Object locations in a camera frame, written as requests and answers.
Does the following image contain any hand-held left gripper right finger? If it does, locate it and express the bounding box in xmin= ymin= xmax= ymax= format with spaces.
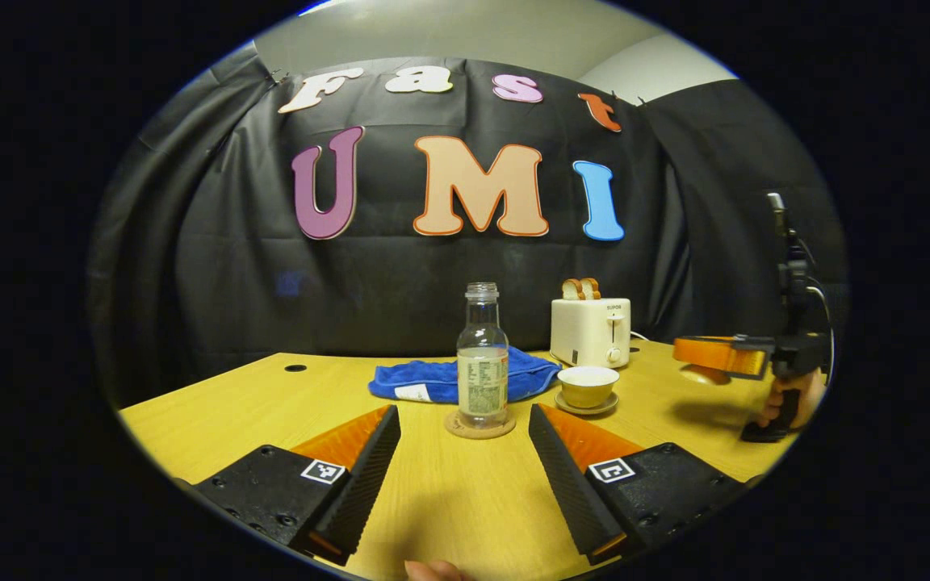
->
xmin=528 ymin=403 xmax=748 ymax=566

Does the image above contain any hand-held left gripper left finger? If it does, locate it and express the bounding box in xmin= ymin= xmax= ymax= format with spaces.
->
xmin=191 ymin=403 xmax=401 ymax=566

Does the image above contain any yellow-green teacup lid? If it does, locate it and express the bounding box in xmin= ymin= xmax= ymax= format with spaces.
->
xmin=679 ymin=363 xmax=732 ymax=386

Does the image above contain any round cork coaster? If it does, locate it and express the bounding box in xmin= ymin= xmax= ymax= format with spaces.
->
xmin=444 ymin=408 xmax=517 ymax=440

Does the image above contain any clear plastic water bottle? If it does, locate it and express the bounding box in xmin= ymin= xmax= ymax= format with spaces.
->
xmin=456 ymin=282 xmax=509 ymax=429

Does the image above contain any yellow-green saucer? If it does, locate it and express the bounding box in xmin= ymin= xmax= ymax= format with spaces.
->
xmin=554 ymin=391 xmax=619 ymax=417

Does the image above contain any blue towel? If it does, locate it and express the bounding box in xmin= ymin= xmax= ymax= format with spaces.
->
xmin=368 ymin=347 xmax=563 ymax=404

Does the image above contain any cream toaster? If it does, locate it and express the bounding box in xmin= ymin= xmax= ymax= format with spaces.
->
xmin=550 ymin=298 xmax=632 ymax=369

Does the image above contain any black backdrop cloth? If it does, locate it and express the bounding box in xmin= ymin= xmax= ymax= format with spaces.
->
xmin=86 ymin=44 xmax=849 ymax=408

